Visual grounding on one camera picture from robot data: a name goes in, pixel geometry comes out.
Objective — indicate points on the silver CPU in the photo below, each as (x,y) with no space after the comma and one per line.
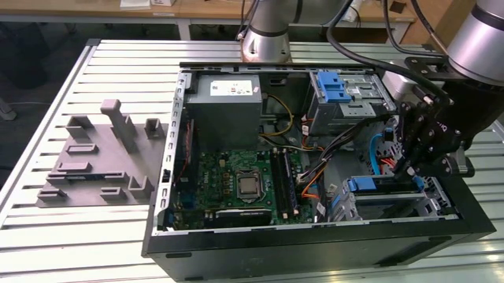
(248,185)

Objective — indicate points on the black RAM slot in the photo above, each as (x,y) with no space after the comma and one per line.
(277,182)

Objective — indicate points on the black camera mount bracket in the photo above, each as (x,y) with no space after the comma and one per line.
(427,66)

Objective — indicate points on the black graphics card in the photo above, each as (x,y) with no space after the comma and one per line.
(240,216)

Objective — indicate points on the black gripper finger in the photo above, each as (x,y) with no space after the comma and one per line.
(442,165)
(410,132)

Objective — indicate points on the CPU socket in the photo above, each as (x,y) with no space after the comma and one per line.
(248,171)

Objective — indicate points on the clear plastic bag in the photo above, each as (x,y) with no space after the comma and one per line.
(355,11)

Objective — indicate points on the grey power supply unit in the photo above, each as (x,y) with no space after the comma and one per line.
(225,118)

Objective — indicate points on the grey metal stand foot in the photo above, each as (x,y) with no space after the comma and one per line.
(9,112)

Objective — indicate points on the wooden workbench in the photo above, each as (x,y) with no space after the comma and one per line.
(189,13)

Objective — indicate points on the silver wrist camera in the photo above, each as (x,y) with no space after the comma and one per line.
(400,85)

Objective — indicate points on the blue plastic drive latch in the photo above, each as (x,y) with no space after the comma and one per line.
(332,87)

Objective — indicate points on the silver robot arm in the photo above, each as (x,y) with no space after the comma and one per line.
(265,35)

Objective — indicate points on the grey parts rack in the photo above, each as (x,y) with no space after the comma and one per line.
(110,165)

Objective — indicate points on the small black box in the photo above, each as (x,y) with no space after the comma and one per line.
(399,7)

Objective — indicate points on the white paper box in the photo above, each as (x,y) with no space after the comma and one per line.
(134,3)
(164,2)

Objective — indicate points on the green motherboard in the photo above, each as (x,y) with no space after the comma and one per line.
(221,206)

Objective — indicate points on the hard disk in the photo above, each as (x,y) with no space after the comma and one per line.
(359,184)

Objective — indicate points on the silver optical drive cage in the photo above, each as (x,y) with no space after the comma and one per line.
(355,112)

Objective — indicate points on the brown wooden partition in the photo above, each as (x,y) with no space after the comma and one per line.
(453,11)

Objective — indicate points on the black open PC case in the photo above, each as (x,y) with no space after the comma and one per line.
(276,253)

